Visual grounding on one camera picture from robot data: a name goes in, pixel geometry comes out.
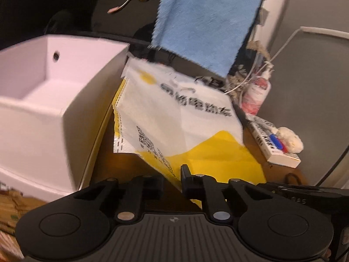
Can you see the red marker pen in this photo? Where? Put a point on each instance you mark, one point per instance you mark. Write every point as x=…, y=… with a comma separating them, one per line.
x=283, y=147

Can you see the white cardboard box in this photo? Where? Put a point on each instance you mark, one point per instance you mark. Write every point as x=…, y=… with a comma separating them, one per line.
x=56, y=101

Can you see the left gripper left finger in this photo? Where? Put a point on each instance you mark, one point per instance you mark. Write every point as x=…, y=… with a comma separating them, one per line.
x=136, y=194

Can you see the black computer monitor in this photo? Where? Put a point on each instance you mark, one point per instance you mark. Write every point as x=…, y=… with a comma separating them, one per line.
x=137, y=21

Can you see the blue towel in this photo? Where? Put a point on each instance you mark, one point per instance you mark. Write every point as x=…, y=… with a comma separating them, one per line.
x=209, y=33

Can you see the grey refrigerator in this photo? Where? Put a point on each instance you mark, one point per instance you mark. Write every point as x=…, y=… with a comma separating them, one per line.
x=310, y=87

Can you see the pink lotion pump bottle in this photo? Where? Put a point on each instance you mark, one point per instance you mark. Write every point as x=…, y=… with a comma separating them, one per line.
x=257, y=91

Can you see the black white book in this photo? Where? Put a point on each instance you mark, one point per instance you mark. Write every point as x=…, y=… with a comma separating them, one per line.
x=260, y=129

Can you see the white yellow shopping bag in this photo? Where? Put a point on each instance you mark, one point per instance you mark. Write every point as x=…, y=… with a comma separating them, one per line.
x=169, y=120

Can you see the round rope framed mirror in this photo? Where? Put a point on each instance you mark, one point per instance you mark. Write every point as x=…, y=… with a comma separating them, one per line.
x=247, y=64

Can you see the blue marker pen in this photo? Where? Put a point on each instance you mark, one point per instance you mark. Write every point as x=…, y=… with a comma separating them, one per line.
x=278, y=144

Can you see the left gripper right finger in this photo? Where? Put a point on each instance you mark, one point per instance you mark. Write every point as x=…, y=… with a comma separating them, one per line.
x=207, y=190

